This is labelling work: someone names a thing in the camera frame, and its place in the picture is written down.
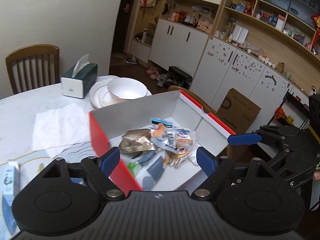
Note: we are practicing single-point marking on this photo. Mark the orange blue snack packet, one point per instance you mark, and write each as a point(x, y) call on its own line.
point(163, 134)

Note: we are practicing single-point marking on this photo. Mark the white storage cabinets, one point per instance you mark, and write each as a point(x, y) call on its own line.
point(217, 67)

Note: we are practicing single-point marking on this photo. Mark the red white cardboard box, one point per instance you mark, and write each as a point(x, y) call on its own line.
point(108, 124)

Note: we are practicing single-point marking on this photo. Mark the wooden chair beside box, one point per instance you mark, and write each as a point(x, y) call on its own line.
point(206, 108)

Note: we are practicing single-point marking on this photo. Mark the white paper towel sheet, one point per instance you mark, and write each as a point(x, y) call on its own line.
point(60, 127)

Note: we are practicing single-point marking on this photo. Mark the wooden chair behind table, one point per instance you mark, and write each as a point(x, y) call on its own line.
point(33, 67)

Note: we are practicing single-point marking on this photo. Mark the light blue herbal oil box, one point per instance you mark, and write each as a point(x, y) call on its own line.
point(11, 188)

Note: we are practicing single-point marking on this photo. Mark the brown cartoon snack packet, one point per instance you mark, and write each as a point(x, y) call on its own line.
point(175, 159)

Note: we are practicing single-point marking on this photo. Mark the brown cardboard carton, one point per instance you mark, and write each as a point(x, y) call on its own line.
point(237, 111)

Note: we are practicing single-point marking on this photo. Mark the green tissue box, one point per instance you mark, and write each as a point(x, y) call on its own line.
point(78, 80)

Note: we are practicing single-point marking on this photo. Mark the grey socks clear packet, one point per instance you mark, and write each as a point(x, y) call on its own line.
point(147, 167)

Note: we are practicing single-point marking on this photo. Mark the person right hand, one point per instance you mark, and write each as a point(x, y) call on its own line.
point(316, 175)

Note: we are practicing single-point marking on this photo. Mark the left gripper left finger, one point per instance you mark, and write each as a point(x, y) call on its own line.
point(89, 178)

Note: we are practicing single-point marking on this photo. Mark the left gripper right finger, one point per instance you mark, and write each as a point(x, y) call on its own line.
point(221, 173)

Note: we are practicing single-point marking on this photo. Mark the black shoe rack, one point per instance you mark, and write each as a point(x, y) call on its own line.
point(176, 76)

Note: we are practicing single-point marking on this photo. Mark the white bowl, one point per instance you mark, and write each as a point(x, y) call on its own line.
point(127, 88)

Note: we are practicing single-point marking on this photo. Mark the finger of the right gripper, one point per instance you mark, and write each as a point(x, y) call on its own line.
point(244, 139)

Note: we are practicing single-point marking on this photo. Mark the white plate stack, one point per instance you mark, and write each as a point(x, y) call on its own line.
point(100, 96)

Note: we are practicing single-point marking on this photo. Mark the round bread snack packet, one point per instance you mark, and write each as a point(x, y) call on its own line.
point(184, 138)

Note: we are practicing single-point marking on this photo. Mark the gold foil snack packet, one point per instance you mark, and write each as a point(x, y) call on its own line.
point(136, 140)

